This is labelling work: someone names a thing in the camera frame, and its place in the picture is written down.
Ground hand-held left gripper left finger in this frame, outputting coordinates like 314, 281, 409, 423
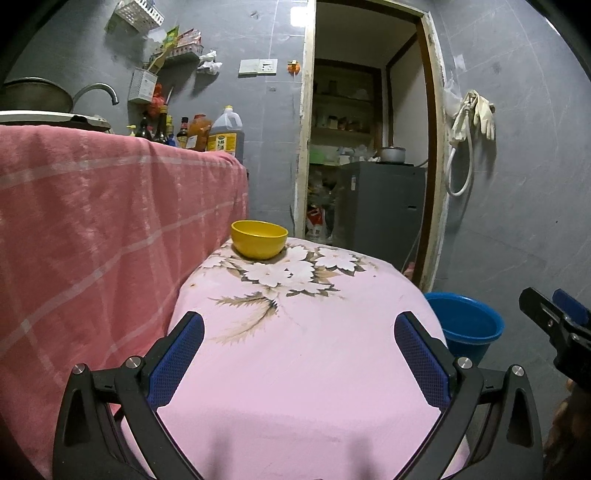
52, 311, 206, 480

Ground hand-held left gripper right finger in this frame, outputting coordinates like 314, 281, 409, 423
394, 311, 546, 480

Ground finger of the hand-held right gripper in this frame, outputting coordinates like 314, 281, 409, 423
553, 288, 591, 326
518, 287, 573, 344

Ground blue plastic bucket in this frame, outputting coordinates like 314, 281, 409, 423
424, 292, 505, 365

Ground person's right hand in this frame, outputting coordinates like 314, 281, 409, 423
544, 382, 591, 462

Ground pink floral tablecloth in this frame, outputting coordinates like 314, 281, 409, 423
117, 237, 467, 480

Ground yellow bowl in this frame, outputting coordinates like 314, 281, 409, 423
230, 220, 289, 260

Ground grey refrigerator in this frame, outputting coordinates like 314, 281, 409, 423
335, 161, 426, 273

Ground pink checked blanket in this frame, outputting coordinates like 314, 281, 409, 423
0, 124, 249, 480

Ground white red rice sack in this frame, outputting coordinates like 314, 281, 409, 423
306, 205, 331, 241

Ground cream rubber gloves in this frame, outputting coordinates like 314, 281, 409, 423
475, 95, 497, 140

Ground orange sauce packet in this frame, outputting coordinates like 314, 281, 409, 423
187, 114, 212, 152

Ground large cooking oil jug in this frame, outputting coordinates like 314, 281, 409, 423
206, 106, 244, 162

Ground tall dark sauce bottle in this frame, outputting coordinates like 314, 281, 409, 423
154, 106, 169, 144

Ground wooden shelf unit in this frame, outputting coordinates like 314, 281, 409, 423
311, 59, 384, 153

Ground white gas stove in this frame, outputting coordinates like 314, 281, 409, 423
0, 111, 112, 132

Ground white utensil holder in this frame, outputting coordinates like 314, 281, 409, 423
128, 68, 155, 103

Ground metal faucet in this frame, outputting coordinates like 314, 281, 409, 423
73, 83, 119, 112

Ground white plastic bags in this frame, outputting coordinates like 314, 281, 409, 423
198, 48, 223, 75

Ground large metal wok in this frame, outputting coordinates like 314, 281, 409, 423
0, 78, 75, 113

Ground wooden door frame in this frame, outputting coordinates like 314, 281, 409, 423
293, 0, 451, 294

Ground white hanging hose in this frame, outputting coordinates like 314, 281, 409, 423
445, 91, 476, 197

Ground white wall shelf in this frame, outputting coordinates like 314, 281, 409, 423
159, 44, 204, 61

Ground white wire basket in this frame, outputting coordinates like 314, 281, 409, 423
115, 0, 164, 26

